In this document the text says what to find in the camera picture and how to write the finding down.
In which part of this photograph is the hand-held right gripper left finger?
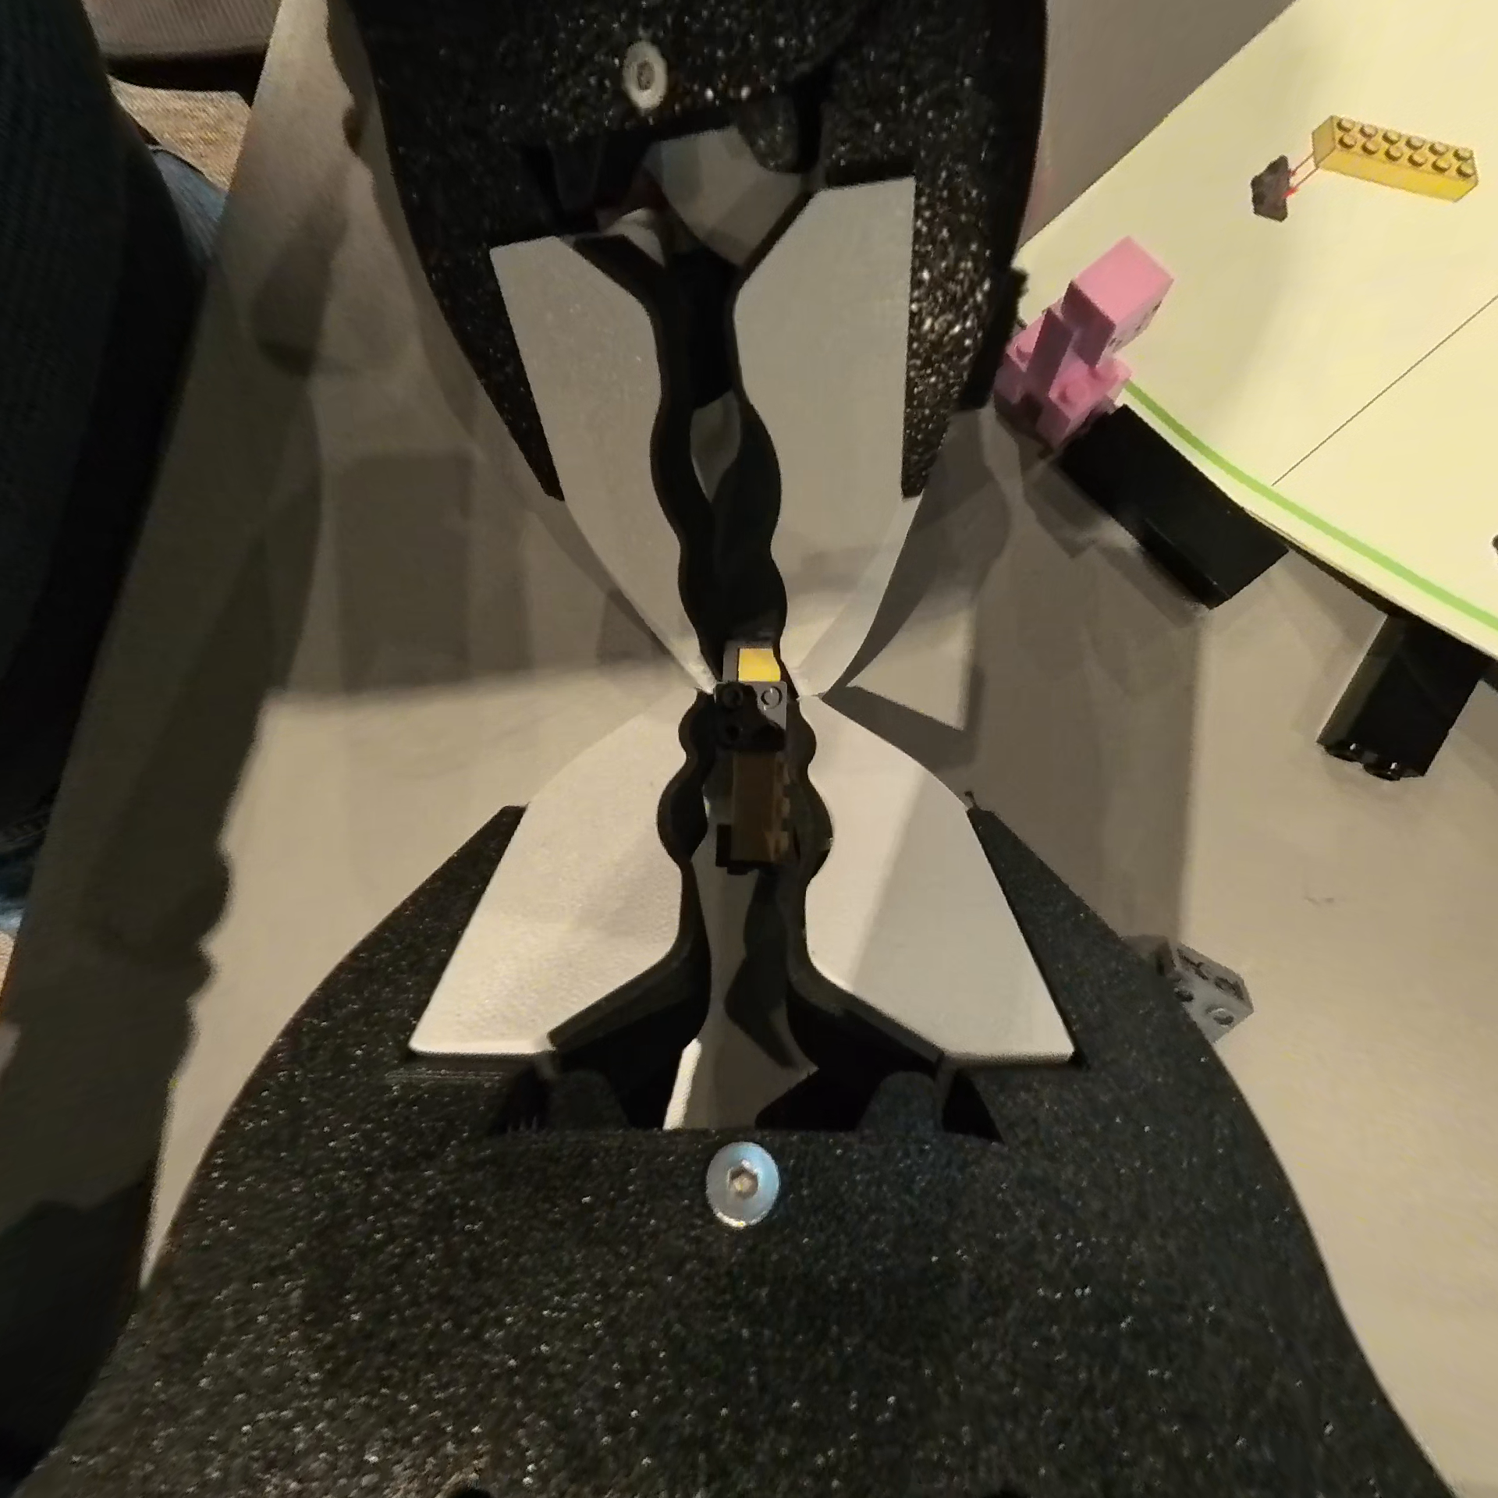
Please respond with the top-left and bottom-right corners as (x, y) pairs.
(406, 688), (718, 1066)

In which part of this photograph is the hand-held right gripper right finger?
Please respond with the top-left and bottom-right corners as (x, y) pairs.
(798, 699), (1080, 1066)

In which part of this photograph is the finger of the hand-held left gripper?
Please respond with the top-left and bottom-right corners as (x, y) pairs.
(734, 178), (921, 694)
(488, 232), (734, 694)

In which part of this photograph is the tan and dark brick assembly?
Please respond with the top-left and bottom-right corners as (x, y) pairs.
(705, 679), (816, 874)

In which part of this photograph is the grey desk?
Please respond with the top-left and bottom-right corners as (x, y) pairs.
(0, 0), (1498, 1453)

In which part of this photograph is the pink toy brick pig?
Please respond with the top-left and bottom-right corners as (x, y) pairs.
(993, 237), (1173, 455)

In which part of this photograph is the dark grey square brick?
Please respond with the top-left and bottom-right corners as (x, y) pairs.
(1151, 940), (1255, 1040)

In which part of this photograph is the long black brick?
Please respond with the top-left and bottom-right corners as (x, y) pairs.
(1057, 403), (1290, 610)

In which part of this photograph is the pale green instruction booklet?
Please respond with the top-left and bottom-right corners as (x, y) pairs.
(1010, 0), (1498, 660)

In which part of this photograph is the person's dark sweater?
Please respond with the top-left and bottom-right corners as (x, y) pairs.
(0, 0), (203, 908)

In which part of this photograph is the black rectangular brick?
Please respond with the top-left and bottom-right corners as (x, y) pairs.
(1315, 606), (1490, 781)

